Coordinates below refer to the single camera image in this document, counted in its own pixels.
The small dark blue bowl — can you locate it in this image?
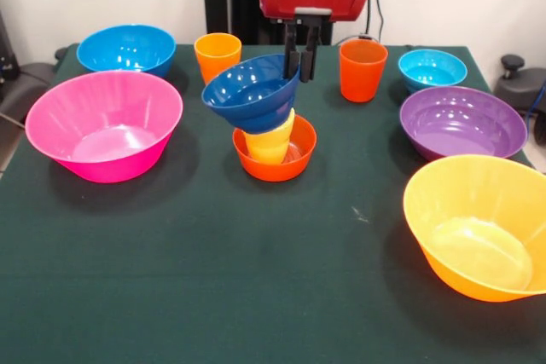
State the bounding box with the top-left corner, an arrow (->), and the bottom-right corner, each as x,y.
200,53 -> 301,135

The yellow cup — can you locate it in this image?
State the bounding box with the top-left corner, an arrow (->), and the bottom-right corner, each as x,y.
242,107 -> 296,165

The small red bowl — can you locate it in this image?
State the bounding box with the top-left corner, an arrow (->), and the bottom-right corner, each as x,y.
231,113 -> 317,182

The red cup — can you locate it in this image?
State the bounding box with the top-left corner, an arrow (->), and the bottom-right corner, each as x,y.
339,38 -> 390,104

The orange cup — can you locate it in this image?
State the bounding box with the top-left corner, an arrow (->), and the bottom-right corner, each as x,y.
194,32 -> 243,86

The small cyan bowl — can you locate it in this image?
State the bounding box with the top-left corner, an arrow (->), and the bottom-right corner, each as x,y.
398,49 -> 468,95

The purple bowl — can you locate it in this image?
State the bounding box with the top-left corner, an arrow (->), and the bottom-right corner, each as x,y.
398,85 -> 529,161

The medium sky blue bowl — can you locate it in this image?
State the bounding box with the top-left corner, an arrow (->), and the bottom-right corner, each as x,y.
76,24 -> 177,79

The large pink bowl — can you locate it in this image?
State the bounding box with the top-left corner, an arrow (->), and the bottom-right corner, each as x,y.
24,69 -> 184,184

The dark green tablecloth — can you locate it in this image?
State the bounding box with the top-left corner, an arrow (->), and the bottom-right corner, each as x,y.
0,43 -> 546,364

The black stand foot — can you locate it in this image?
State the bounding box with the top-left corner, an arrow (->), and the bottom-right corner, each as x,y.
0,61 -> 59,126
494,54 -> 546,112

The large yellow bowl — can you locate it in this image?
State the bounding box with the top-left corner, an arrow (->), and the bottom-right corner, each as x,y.
403,153 -> 546,303

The blue cable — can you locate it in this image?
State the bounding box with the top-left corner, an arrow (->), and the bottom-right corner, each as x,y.
525,82 -> 546,120

